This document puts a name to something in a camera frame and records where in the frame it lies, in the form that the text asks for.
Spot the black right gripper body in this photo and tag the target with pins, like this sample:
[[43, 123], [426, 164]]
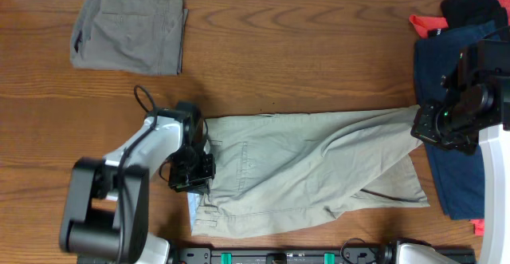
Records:
[[441, 125]]

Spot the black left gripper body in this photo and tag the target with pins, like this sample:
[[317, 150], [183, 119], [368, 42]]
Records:
[[191, 169]]

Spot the light khaki shorts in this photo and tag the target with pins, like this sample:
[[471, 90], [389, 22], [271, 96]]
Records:
[[285, 172]]

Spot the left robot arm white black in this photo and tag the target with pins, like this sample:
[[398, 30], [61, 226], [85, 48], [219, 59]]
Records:
[[106, 212]]

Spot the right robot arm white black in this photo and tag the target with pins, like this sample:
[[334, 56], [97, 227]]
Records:
[[487, 62]]

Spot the navy blue garment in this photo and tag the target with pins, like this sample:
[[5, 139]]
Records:
[[458, 178]]

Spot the red garment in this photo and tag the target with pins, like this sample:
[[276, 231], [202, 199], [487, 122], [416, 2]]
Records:
[[428, 26]]

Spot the black garment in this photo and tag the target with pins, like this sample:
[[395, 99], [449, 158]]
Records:
[[461, 13]]

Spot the folded dark grey shorts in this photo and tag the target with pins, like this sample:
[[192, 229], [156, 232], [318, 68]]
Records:
[[137, 36]]

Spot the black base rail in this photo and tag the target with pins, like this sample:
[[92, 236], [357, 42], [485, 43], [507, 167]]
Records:
[[349, 254]]

